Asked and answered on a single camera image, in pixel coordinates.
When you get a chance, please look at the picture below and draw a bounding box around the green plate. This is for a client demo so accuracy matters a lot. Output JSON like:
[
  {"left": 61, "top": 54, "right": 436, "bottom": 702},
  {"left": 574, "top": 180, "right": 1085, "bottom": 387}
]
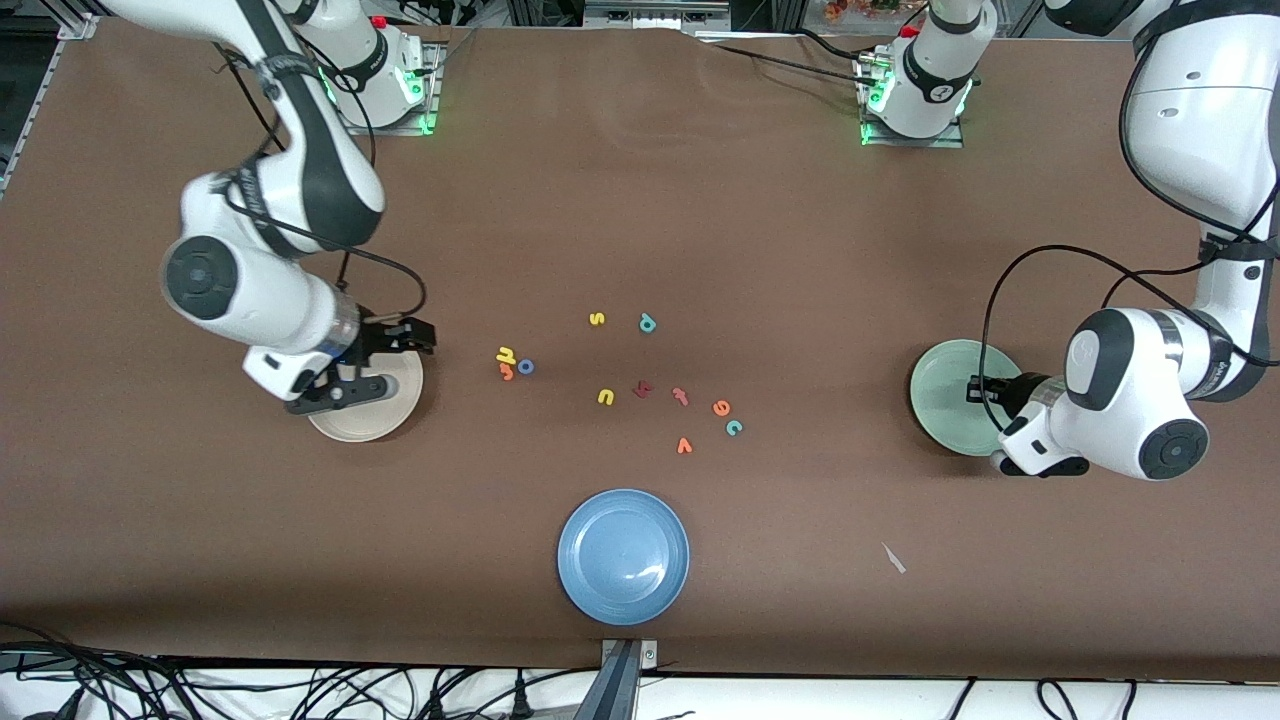
[{"left": 909, "top": 339, "right": 1023, "bottom": 458}]

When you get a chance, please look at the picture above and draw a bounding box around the beige brown plate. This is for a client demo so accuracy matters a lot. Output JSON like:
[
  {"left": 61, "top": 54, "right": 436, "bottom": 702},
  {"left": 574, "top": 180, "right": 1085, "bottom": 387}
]
[{"left": 305, "top": 345, "right": 425, "bottom": 444}]

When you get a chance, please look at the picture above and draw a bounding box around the blue plate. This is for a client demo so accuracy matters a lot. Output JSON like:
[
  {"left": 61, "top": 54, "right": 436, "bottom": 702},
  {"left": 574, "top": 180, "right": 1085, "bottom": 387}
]
[{"left": 557, "top": 488, "right": 691, "bottom": 627}]

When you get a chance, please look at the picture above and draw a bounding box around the brown table cover sheet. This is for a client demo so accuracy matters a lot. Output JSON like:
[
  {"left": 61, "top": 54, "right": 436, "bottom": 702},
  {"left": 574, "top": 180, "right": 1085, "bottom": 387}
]
[{"left": 0, "top": 18, "right": 1280, "bottom": 683}]

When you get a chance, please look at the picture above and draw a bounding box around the grey metal box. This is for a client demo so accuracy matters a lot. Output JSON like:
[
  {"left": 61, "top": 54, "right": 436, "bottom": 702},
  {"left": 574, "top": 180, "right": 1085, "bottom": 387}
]
[{"left": 584, "top": 0, "right": 733, "bottom": 31}]

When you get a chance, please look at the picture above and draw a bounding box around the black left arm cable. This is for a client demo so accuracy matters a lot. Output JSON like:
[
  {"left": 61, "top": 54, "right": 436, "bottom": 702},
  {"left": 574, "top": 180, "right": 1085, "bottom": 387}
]
[{"left": 982, "top": 20, "right": 1280, "bottom": 433}]

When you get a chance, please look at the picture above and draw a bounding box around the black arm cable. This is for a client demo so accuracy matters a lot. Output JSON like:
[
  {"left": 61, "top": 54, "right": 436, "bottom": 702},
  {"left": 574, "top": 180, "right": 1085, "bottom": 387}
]
[
  {"left": 215, "top": 40, "right": 429, "bottom": 321},
  {"left": 982, "top": 20, "right": 1280, "bottom": 433}
]

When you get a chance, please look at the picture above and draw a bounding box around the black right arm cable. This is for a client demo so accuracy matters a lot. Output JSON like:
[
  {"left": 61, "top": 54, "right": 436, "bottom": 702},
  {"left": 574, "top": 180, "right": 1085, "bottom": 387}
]
[{"left": 215, "top": 40, "right": 429, "bottom": 321}]

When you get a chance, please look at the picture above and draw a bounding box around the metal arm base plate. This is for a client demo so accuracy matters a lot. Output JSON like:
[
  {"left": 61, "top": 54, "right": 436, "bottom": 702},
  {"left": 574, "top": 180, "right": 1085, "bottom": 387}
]
[
  {"left": 858, "top": 50, "right": 967, "bottom": 150},
  {"left": 332, "top": 40, "right": 442, "bottom": 137}
]

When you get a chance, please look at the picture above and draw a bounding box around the black base cable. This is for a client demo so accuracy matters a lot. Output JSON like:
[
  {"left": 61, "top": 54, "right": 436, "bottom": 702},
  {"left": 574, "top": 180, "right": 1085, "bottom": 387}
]
[{"left": 700, "top": 28, "right": 886, "bottom": 91}]

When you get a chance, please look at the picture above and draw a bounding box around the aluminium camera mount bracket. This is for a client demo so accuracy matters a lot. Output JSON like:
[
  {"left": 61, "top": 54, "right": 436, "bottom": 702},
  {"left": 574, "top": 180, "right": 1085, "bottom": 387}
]
[{"left": 575, "top": 638, "right": 660, "bottom": 720}]

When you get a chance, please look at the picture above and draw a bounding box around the aluminium frame rail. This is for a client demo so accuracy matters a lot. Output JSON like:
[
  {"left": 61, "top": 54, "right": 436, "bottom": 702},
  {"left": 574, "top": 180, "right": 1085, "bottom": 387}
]
[{"left": 58, "top": 0, "right": 103, "bottom": 41}]

